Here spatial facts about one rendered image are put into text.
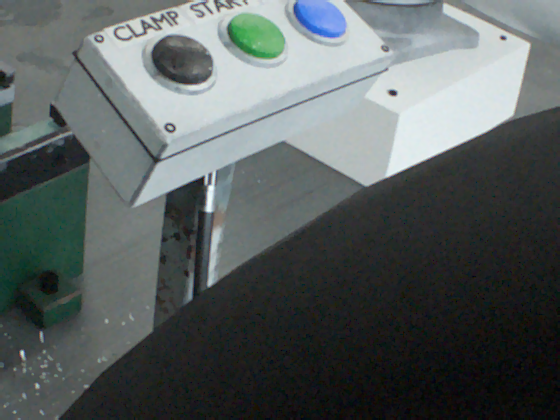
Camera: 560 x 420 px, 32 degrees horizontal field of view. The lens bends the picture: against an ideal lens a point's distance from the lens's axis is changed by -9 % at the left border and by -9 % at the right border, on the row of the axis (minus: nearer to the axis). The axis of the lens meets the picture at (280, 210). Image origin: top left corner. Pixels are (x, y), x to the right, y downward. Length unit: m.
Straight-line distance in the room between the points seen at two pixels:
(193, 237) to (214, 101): 0.12
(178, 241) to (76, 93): 0.13
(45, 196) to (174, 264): 0.15
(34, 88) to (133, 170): 0.57
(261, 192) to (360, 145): 0.10
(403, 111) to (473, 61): 0.16
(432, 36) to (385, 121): 0.14
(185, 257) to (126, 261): 0.22
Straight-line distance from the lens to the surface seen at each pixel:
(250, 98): 0.48
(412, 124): 0.91
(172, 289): 0.59
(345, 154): 0.93
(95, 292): 0.75
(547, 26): 0.86
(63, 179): 0.70
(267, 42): 0.50
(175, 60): 0.46
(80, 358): 0.70
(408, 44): 0.97
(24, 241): 0.70
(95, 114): 0.47
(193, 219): 0.55
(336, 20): 0.54
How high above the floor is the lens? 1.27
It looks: 33 degrees down
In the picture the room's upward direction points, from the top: 11 degrees clockwise
